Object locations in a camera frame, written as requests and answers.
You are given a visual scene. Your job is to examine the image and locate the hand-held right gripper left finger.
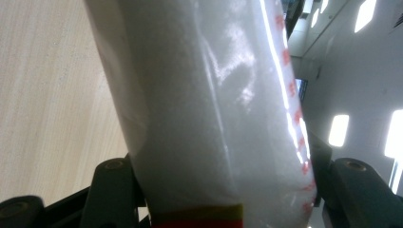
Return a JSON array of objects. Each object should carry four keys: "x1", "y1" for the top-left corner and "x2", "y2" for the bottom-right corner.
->
[{"x1": 80, "y1": 154, "x2": 152, "y2": 228}]

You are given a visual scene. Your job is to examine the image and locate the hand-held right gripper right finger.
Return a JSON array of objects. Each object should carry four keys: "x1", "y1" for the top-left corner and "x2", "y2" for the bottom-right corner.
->
[{"x1": 308, "y1": 132, "x2": 403, "y2": 228}]

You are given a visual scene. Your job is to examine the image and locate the red and white sugar bag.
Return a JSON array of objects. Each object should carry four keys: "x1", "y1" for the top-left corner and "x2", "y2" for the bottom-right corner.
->
[{"x1": 84, "y1": 0, "x2": 318, "y2": 228}]

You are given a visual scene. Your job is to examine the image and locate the blue lit monitor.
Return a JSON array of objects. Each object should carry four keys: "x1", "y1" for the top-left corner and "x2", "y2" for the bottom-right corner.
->
[{"x1": 294, "y1": 78, "x2": 309, "y2": 103}]

